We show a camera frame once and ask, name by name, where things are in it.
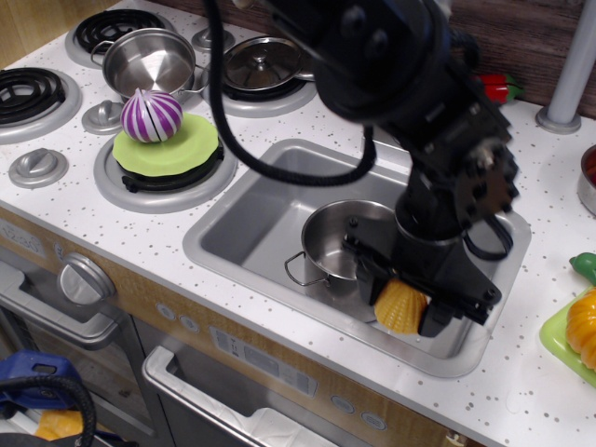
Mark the black burner under plate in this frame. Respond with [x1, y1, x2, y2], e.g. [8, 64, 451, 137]
[121, 142, 224, 194]

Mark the red toy chili pepper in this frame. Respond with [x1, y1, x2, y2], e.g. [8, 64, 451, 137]
[478, 74, 524, 104]

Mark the grey oven door handle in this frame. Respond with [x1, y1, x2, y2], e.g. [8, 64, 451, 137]
[1, 262, 119, 350]

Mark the yellow toy corn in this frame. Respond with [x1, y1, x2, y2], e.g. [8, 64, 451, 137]
[373, 279, 428, 334]

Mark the grey toy sink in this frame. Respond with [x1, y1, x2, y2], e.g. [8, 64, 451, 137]
[183, 160, 503, 377]

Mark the blue clamp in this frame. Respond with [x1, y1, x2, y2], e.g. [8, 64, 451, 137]
[1, 350, 81, 411]

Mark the grey stove knob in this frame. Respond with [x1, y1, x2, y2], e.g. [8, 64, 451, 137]
[82, 100, 124, 135]
[191, 27, 236, 52]
[8, 148, 69, 189]

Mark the black braided cable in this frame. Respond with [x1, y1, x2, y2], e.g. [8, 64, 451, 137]
[202, 0, 377, 186]

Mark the purple striped toy onion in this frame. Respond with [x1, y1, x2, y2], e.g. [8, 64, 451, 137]
[120, 88, 183, 143]

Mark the grey post right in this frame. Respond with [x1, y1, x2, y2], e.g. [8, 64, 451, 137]
[535, 0, 595, 135]

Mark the grey dishwasher handle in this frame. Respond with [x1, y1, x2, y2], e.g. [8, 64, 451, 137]
[142, 345, 334, 447]

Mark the steel bowl right edge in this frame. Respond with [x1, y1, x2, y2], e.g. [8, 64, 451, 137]
[576, 145, 596, 215]

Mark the green toy plate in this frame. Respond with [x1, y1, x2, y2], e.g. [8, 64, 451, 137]
[112, 114, 219, 177]

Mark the steel pot lid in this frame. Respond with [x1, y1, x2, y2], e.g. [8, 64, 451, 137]
[223, 36, 315, 92]

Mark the black coil burner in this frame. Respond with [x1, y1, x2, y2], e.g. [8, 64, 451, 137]
[1, 68, 66, 125]
[74, 9, 165, 47]

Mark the grey stove knob lower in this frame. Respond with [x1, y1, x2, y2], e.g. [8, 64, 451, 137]
[8, 148, 69, 189]

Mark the grey stove knob upper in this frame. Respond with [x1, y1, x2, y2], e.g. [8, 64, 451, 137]
[82, 100, 124, 135]

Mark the orange toy pepper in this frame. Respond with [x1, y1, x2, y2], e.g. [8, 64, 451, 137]
[565, 295, 595, 370]

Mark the steel pot on stove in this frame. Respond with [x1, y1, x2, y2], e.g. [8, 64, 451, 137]
[90, 28, 208, 101]

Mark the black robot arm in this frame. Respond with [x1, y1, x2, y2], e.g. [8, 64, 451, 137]
[267, 1, 518, 337]

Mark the green toy vegetable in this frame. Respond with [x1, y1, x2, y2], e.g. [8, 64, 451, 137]
[569, 252, 596, 286]

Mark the black burner under lid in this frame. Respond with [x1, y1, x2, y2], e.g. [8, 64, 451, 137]
[223, 79, 306, 102]

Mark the black coil burner left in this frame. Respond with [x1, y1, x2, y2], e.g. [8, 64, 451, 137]
[1, 68, 66, 125]

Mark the light green toy tray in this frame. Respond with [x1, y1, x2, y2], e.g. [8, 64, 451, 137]
[539, 288, 595, 388]

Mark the black coil burner back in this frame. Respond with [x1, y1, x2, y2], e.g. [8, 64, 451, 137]
[74, 9, 165, 47]

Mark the grey stove knob back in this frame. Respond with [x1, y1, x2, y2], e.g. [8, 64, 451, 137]
[191, 27, 236, 52]

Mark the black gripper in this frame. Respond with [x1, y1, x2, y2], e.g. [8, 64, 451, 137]
[344, 212, 502, 337]

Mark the steel pot in sink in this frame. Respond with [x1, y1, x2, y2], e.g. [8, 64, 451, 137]
[284, 199, 393, 323]

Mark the grey oven dial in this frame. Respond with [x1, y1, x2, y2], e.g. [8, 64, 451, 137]
[57, 252, 116, 306]

